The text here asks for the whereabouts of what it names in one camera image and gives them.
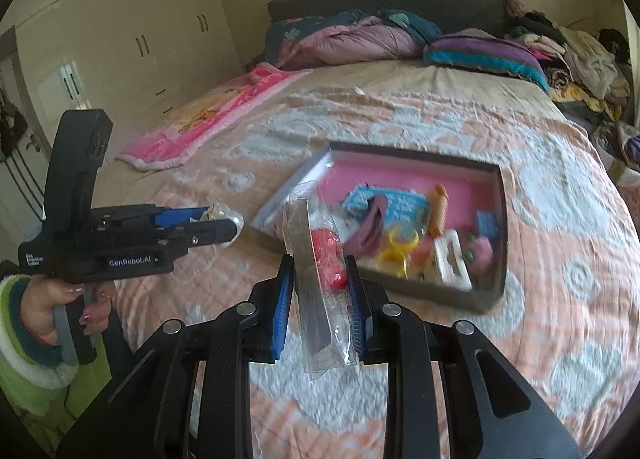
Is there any brown hair claw clip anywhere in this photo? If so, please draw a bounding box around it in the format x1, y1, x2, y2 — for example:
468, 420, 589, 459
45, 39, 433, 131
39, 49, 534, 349
344, 193, 392, 258

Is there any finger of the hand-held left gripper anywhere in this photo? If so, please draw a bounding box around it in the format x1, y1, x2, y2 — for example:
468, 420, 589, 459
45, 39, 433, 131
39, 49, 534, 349
154, 218, 238, 261
151, 206, 210, 230

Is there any pile of clothes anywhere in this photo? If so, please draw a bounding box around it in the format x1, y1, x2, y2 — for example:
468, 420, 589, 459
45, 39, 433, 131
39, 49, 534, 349
504, 0, 640, 174

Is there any person's left hand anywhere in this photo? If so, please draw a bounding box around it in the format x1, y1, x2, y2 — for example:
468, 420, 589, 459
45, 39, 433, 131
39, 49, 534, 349
22, 276, 115, 344

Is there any clear packet with red item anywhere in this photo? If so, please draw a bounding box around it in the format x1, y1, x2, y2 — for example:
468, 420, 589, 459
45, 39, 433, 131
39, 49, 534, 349
281, 180, 362, 383

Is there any white accessory card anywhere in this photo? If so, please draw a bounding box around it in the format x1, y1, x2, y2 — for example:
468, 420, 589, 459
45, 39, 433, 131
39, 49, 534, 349
431, 230, 474, 293

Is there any orange floral bedspread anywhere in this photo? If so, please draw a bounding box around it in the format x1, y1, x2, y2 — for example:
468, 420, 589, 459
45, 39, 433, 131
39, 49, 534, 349
112, 66, 640, 450

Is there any shallow box with pink lining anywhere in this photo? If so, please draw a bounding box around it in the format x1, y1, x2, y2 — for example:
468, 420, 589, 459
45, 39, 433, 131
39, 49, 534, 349
249, 140, 509, 314

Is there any small blue card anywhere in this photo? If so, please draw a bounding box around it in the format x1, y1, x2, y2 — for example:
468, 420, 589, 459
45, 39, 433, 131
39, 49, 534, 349
474, 210, 499, 241

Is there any striped purple pillow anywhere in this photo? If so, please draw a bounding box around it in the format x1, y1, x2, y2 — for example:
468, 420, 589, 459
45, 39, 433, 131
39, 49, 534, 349
421, 29, 552, 90

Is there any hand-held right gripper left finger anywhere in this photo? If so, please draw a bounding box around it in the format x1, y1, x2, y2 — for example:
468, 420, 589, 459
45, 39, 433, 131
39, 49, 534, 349
55, 254, 297, 459

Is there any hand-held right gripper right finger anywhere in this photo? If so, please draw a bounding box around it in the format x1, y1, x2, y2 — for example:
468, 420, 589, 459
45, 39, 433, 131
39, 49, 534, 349
344, 254, 581, 459

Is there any pink printed blanket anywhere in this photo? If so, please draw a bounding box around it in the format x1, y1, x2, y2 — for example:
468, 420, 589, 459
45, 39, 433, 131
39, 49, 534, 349
114, 63, 313, 173

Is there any orange hair clip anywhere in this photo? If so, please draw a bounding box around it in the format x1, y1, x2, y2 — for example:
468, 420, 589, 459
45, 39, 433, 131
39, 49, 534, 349
428, 183, 452, 239

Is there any pink fluffy scrunchie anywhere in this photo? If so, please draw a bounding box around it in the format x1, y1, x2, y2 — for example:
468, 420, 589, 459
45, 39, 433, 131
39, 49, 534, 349
461, 234, 497, 276

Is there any yellow plastic ring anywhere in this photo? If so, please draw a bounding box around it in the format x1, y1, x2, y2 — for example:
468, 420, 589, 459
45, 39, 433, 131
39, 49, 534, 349
376, 228, 422, 281

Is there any cream wardrobe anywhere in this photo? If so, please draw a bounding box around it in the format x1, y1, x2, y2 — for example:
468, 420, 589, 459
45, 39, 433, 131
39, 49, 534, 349
0, 0, 247, 240

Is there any pink and floral duvet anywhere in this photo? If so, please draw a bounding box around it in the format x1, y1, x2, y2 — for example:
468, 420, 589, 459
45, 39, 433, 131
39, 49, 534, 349
261, 9, 444, 70

